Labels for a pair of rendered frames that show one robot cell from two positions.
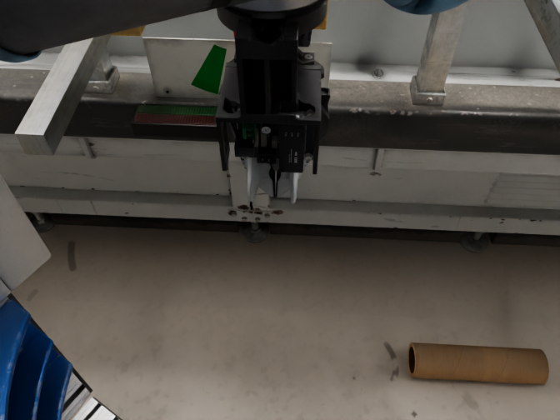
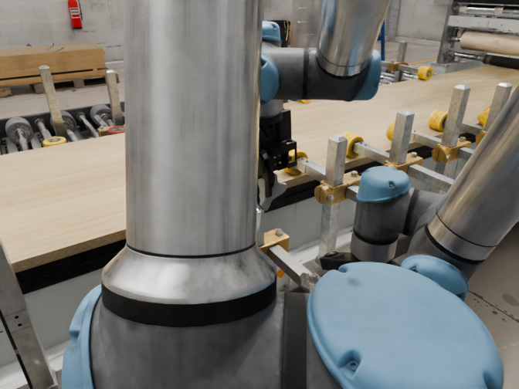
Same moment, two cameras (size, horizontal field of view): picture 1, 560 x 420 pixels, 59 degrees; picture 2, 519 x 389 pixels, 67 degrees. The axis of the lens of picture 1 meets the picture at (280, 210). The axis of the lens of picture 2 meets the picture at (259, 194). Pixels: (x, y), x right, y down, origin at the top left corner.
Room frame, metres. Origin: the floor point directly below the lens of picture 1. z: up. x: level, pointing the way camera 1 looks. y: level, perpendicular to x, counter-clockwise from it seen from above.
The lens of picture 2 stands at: (-0.03, 0.49, 1.44)
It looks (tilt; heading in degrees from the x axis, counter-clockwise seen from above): 28 degrees down; 324
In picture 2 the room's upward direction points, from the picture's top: straight up
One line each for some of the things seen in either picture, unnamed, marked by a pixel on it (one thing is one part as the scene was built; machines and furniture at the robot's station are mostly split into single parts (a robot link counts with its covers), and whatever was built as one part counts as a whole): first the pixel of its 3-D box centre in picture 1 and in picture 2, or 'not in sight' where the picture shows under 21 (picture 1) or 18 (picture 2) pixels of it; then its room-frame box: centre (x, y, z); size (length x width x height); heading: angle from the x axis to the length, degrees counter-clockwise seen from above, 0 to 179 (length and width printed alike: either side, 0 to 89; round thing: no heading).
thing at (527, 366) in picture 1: (476, 362); not in sight; (0.46, -0.46, 0.04); 0.30 x 0.08 x 0.08; 87
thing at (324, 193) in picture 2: not in sight; (338, 188); (0.61, -0.24, 0.95); 0.13 x 0.06 x 0.05; 87
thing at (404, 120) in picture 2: not in sight; (392, 186); (0.60, -0.47, 0.89); 0.03 x 0.03 x 0.48; 87
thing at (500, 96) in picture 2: not in sight; (486, 149); (0.57, -0.97, 0.90); 0.03 x 0.03 x 0.48; 87
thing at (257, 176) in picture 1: (256, 174); not in sight; (0.30, 0.02, 0.86); 0.06 x 0.03 x 0.09; 177
